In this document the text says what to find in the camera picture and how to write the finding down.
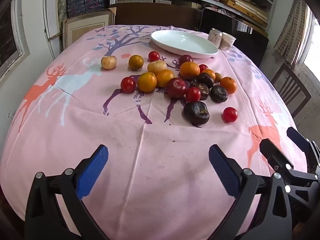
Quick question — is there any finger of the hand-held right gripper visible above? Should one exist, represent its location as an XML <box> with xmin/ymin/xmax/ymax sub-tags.
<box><xmin>259</xmin><ymin>138</ymin><xmax>320</xmax><ymax>205</ymax></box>
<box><xmin>287</xmin><ymin>127</ymin><xmax>320</xmax><ymax>174</ymax></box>

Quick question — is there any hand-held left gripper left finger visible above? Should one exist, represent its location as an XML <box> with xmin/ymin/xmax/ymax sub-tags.
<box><xmin>25</xmin><ymin>144</ymin><xmax>110</xmax><ymax>240</ymax></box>

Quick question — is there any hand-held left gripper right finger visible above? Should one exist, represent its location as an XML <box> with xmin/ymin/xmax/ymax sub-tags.
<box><xmin>209</xmin><ymin>144</ymin><xmax>293</xmax><ymax>240</ymax></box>

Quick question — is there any dark red plum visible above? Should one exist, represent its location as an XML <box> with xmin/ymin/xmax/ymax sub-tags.
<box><xmin>166</xmin><ymin>77</ymin><xmax>188</xmax><ymax>99</ymax></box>
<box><xmin>178</xmin><ymin>54</ymin><xmax>193</xmax><ymax>65</ymax></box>

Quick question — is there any greenish orange mandarin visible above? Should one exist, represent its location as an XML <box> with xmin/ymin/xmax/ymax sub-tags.
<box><xmin>128</xmin><ymin>55</ymin><xmax>145</xmax><ymax>71</ymax></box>

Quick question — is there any pale yellow round fruit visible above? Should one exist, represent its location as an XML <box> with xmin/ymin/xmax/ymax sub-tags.
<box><xmin>101</xmin><ymin>55</ymin><xmax>118</xmax><ymax>70</ymax></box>
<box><xmin>147</xmin><ymin>60</ymin><xmax>167</xmax><ymax>75</ymax></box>

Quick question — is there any white oval plate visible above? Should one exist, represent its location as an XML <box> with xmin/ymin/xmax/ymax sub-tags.
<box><xmin>151</xmin><ymin>30</ymin><xmax>219</xmax><ymax>59</ymax></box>

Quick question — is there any brown slatted wooden chair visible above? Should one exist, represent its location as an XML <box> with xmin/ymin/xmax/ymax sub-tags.
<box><xmin>271</xmin><ymin>62</ymin><xmax>312</xmax><ymax>119</ymax></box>

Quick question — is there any pink deer print tablecloth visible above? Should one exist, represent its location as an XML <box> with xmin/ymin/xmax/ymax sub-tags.
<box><xmin>0</xmin><ymin>24</ymin><xmax>309</xmax><ymax>240</ymax></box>

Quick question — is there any small orange mandarin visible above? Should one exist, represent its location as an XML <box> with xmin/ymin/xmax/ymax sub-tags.
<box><xmin>201</xmin><ymin>69</ymin><xmax>216</xmax><ymax>80</ymax></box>

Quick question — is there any beige patterned curtain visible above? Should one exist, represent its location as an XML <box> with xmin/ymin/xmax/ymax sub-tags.
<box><xmin>273</xmin><ymin>0</ymin><xmax>310</xmax><ymax>65</ymax></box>

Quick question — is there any white paper cup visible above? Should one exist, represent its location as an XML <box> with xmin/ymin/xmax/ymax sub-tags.
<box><xmin>219</xmin><ymin>32</ymin><xmax>237</xmax><ymax>51</ymax></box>

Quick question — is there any black board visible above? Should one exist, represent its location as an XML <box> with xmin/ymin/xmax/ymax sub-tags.
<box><xmin>199</xmin><ymin>7</ymin><xmax>269</xmax><ymax>67</ymax></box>

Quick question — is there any pale pink drink can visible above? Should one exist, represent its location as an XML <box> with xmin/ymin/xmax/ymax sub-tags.
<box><xmin>208</xmin><ymin>28</ymin><xmax>223</xmax><ymax>48</ymax></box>

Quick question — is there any metal shelf rack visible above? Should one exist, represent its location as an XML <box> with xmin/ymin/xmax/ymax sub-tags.
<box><xmin>109</xmin><ymin>0</ymin><xmax>278</xmax><ymax>33</ymax></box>

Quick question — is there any framed picture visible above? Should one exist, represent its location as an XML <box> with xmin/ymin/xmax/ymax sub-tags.
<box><xmin>62</xmin><ymin>7</ymin><xmax>117</xmax><ymax>51</ymax></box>

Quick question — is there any white framed window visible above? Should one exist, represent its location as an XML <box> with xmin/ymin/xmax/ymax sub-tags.
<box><xmin>0</xmin><ymin>0</ymin><xmax>31</xmax><ymax>82</ymax></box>

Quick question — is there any white door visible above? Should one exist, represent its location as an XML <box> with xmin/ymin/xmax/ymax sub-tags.
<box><xmin>42</xmin><ymin>0</ymin><xmax>66</xmax><ymax>59</ymax></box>

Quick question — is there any stack of blue patterned boxes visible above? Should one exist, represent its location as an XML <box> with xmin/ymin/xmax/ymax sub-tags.
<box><xmin>66</xmin><ymin>0</ymin><xmax>110</xmax><ymax>18</ymax></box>

